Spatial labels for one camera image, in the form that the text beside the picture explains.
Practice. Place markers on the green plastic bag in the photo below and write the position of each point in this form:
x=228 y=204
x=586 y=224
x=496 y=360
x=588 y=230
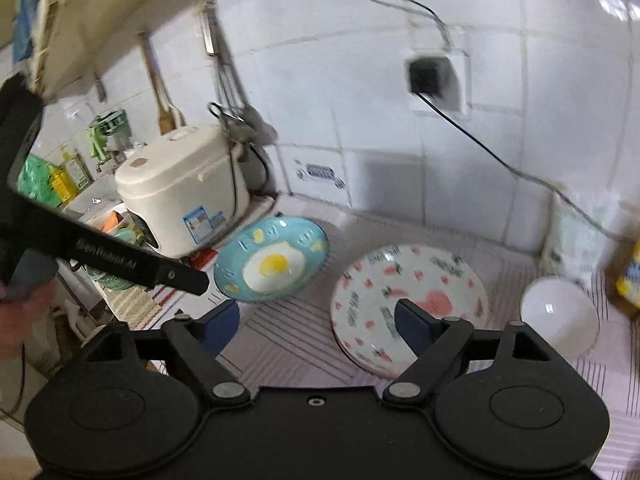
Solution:
x=37 y=180

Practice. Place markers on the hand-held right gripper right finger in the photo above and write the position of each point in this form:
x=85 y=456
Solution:
x=411 y=324

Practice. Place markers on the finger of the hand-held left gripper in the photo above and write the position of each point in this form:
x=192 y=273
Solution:
x=182 y=279

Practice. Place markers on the white wall socket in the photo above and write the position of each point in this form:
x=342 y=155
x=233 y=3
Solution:
x=456 y=80

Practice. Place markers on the person's left hand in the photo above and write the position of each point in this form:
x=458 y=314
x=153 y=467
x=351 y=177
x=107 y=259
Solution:
x=22 y=322

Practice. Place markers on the wooden wall shelf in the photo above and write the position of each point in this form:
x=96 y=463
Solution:
x=100 y=15

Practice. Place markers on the amber bottle yellow label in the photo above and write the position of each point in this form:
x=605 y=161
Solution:
x=627 y=280

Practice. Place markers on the white rice cooker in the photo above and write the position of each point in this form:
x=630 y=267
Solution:
x=180 y=190

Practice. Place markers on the hanging metal utensils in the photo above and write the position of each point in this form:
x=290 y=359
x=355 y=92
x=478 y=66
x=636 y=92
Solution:
x=227 y=85

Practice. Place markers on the black power adapter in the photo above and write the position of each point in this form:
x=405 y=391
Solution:
x=425 y=76

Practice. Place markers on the hanging wooden spatula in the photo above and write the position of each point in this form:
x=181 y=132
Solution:
x=160 y=90

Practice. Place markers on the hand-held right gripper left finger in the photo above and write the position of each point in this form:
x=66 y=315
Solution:
x=226 y=324

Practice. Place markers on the blue fried-egg print plate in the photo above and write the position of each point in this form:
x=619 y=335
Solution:
x=272 y=262

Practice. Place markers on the wall sticker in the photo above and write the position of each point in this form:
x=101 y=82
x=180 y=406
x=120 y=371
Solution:
x=320 y=174

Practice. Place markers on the white ribbed bowl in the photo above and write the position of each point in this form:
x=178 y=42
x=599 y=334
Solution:
x=557 y=315

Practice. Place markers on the striped tablecloth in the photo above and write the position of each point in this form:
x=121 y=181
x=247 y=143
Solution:
x=290 y=332

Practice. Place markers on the yellow cooking oil bottle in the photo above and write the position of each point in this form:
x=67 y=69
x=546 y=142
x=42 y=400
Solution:
x=70 y=175

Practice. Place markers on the white salt bag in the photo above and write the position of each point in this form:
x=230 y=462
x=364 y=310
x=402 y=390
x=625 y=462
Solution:
x=575 y=245

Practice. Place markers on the green plastic basket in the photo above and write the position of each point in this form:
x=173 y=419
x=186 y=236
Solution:
x=117 y=280

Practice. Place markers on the white strawberry print plate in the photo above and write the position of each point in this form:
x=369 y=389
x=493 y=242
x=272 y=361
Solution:
x=385 y=285

